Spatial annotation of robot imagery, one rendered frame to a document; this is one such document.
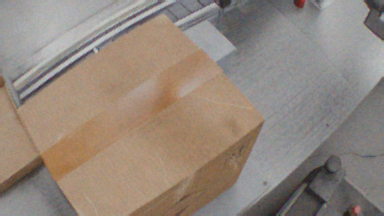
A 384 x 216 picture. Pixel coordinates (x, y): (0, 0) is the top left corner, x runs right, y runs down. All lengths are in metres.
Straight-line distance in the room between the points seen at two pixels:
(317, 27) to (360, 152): 0.98
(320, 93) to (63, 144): 0.65
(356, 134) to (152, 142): 1.56
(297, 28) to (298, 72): 0.15
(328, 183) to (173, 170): 1.05
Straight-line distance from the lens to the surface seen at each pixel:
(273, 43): 1.10
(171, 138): 0.61
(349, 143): 2.03
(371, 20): 0.41
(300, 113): 1.01
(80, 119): 0.63
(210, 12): 1.09
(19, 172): 0.92
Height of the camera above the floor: 1.67
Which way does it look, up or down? 61 degrees down
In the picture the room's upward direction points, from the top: 8 degrees clockwise
